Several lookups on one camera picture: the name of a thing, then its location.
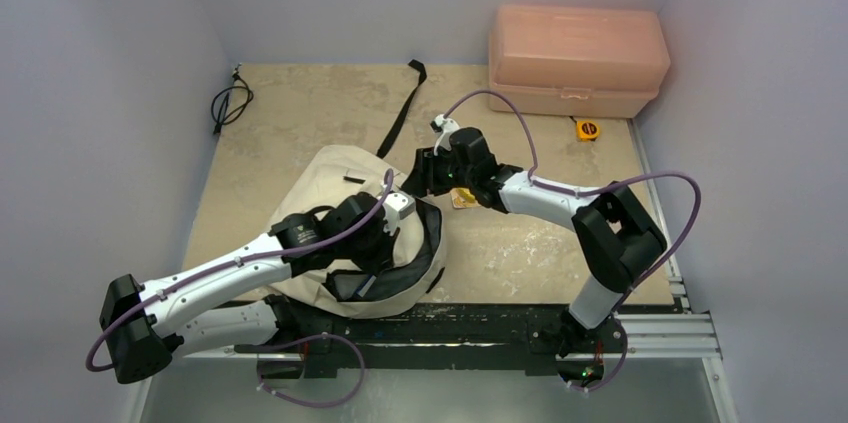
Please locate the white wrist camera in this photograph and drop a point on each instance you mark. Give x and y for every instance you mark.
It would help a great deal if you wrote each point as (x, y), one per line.
(443, 126)
(397, 206)

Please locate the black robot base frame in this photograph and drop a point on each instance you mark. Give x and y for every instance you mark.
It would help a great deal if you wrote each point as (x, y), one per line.
(311, 343)

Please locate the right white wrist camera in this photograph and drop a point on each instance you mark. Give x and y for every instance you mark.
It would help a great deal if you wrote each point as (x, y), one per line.
(443, 126)

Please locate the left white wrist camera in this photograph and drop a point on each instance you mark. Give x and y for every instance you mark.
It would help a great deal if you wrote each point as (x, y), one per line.
(397, 206)

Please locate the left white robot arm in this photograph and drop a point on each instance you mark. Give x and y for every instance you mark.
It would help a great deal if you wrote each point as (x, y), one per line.
(145, 325)

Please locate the orange banana picture card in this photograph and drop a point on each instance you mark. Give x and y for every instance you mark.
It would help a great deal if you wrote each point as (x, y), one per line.
(462, 198)

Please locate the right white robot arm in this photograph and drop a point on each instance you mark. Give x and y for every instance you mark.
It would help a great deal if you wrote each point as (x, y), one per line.
(617, 237)

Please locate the yellow tape measure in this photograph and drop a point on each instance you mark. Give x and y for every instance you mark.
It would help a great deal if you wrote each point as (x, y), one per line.
(587, 130)

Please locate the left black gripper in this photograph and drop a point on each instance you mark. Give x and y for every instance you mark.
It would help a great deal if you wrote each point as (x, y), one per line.
(379, 262)

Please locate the beige canvas backpack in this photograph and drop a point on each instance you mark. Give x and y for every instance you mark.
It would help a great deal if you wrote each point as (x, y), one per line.
(396, 253)

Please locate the pink plastic storage box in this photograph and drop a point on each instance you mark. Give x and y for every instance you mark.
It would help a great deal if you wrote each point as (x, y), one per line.
(580, 62)

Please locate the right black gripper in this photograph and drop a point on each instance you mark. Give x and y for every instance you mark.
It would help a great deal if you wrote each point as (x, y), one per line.
(424, 172)

